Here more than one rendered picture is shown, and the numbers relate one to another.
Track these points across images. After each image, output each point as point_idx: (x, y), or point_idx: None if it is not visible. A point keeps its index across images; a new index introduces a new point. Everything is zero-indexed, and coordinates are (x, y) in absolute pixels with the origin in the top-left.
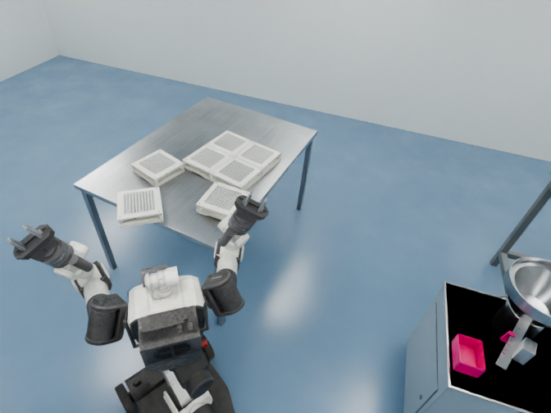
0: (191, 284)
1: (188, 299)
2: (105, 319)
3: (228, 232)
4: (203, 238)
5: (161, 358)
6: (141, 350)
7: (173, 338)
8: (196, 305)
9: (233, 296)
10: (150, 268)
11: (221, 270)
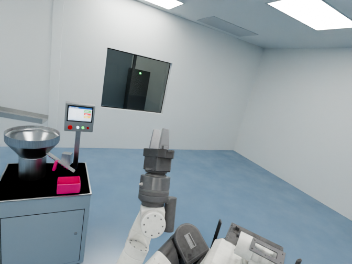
0: (217, 256)
1: (227, 246)
2: None
3: (174, 197)
4: None
5: None
6: (281, 246)
7: (253, 234)
8: (223, 238)
9: None
10: (270, 256)
11: (169, 257)
